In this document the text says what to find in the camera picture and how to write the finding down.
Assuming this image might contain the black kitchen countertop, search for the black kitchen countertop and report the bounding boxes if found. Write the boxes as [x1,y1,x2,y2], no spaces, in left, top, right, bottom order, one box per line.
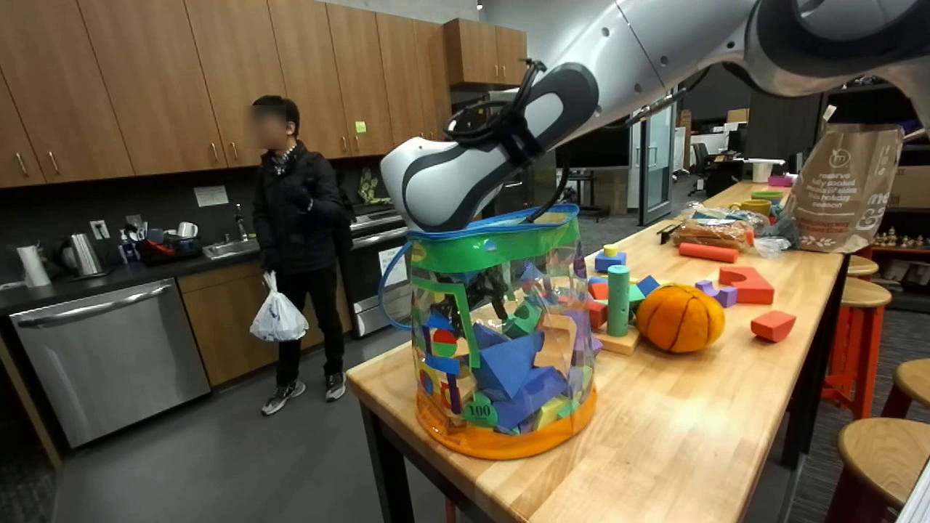
[0,196,408,314]

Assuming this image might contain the green yellow toy pile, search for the green yellow toy pile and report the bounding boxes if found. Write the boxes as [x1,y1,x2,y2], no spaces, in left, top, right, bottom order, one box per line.
[738,183,793,217]

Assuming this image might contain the stainless oven range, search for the stainless oven range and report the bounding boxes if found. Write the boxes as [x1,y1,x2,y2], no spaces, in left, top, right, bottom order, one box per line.
[331,199,417,339]

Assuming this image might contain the wooden lower cabinet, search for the wooden lower cabinet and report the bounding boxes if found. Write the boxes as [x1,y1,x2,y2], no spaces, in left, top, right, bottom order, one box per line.
[174,257,358,388]

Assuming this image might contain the white wall label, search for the white wall label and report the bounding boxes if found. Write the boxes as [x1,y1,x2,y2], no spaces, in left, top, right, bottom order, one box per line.
[188,183,231,209]

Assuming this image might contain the white bowl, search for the white bowl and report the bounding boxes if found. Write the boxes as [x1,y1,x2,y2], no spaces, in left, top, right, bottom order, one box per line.
[751,231,793,262]

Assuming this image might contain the orange plush pumpkin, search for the orange plush pumpkin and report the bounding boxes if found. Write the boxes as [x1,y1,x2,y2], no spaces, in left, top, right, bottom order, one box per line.
[632,282,730,355]

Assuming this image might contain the white plastic shopping bag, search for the white plastic shopping bag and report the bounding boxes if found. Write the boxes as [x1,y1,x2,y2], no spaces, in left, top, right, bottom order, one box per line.
[247,270,311,345]

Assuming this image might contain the black wall monitor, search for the black wall monitor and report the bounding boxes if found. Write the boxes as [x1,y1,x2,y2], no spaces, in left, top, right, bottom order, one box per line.
[555,124,632,169]

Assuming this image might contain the clear plastic toy basket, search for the clear plastic toy basket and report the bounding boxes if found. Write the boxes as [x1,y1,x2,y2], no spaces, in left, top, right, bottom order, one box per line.
[375,199,602,461]

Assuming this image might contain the dish rack with utensils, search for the dish rack with utensils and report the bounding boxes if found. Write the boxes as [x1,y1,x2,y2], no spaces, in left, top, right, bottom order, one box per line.
[112,211,202,266]

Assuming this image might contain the steel kettle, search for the steel kettle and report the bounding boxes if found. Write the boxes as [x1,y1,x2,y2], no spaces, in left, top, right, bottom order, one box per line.
[58,230,103,278]

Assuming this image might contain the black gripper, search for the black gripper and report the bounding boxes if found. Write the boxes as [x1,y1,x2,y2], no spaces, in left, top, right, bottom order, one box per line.
[469,272,519,320]

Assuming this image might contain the stainless steel dishwasher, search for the stainless steel dishwasher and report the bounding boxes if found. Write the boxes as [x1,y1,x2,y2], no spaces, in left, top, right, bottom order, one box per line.
[6,276,212,451]

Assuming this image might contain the wooden upper cabinets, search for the wooden upper cabinets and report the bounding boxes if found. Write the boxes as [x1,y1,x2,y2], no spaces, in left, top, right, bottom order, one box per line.
[0,0,455,188]

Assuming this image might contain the large blue foam block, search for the large blue foam block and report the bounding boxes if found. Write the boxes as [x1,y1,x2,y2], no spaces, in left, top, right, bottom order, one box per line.
[475,330,575,430]

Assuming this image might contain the tan foam arch block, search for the tan foam arch block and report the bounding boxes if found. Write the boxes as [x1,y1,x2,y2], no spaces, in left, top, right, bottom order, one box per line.
[530,311,581,374]

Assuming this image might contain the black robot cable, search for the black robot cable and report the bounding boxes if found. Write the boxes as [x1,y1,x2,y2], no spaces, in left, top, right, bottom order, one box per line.
[445,54,607,230]

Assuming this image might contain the tan flat square block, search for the tan flat square block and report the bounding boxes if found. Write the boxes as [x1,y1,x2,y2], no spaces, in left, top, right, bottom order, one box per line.
[589,326,641,356]

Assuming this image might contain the green foam cylinder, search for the green foam cylinder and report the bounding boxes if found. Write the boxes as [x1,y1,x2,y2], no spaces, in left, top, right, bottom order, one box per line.
[603,262,632,339]

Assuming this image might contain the person in black jacket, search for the person in black jacket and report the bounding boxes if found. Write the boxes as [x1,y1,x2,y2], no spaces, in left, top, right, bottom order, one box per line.
[241,93,353,419]

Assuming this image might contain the round wooden stool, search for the round wooden stool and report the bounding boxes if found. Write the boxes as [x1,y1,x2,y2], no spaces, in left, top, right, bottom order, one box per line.
[843,252,884,282]
[823,272,895,419]
[886,355,930,422]
[825,416,930,523]

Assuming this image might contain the green plant figure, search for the green plant figure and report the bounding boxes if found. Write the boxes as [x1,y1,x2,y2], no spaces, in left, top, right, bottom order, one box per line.
[358,170,388,209]

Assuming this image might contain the small red foam brick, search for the small red foam brick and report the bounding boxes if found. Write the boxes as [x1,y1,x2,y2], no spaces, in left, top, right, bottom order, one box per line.
[748,308,798,345]

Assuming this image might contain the white paper sign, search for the white paper sign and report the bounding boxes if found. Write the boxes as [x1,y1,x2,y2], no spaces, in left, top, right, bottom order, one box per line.
[375,243,408,291]

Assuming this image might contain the red foam arch block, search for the red foam arch block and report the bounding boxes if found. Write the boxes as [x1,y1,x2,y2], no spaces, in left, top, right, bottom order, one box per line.
[718,262,779,308]

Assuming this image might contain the wooden cabinet above fridge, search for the wooden cabinet above fridge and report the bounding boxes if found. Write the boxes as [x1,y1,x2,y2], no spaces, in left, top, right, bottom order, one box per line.
[440,13,530,90]

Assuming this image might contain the white jug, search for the white jug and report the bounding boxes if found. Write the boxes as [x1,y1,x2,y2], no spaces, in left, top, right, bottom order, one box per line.
[12,240,51,291]

